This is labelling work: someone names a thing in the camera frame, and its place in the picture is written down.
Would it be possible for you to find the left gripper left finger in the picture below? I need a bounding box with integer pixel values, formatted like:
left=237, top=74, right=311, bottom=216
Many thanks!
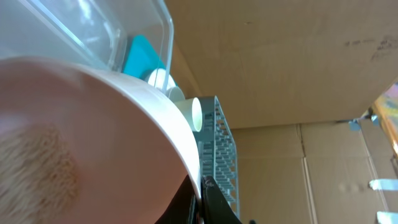
left=155, top=175, right=198, bottom=224

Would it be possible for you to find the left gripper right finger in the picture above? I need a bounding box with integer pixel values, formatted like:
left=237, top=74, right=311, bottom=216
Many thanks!
left=201, top=175, right=242, bottom=224

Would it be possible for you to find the small pink-white bowl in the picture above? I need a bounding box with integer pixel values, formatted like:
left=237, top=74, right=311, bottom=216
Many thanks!
left=1, top=57, right=201, bottom=223

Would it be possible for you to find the grey dishwasher rack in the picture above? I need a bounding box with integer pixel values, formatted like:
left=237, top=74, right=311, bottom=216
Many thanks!
left=193, top=96, right=239, bottom=216

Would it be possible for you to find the pale green cup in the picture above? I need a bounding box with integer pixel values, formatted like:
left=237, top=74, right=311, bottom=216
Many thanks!
left=174, top=97, right=203, bottom=132

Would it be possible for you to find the grey bowl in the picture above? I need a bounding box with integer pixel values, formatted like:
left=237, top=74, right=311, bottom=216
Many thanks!
left=166, top=86, right=185, bottom=103

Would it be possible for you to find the large white plate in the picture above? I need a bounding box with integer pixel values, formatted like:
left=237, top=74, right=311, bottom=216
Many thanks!
left=144, top=68, right=176, bottom=91

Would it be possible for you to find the white rice pile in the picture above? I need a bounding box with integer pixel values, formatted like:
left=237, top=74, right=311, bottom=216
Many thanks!
left=1, top=125, right=80, bottom=224

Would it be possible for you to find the teal serving tray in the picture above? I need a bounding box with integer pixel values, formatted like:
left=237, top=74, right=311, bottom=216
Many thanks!
left=123, top=35, right=166, bottom=80

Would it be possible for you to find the clear plastic bin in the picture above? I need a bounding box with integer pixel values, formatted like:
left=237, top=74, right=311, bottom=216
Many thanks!
left=1, top=0, right=174, bottom=74

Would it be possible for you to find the cardboard wall panel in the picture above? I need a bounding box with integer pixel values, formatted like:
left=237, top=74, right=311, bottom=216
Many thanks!
left=166, top=0, right=397, bottom=223

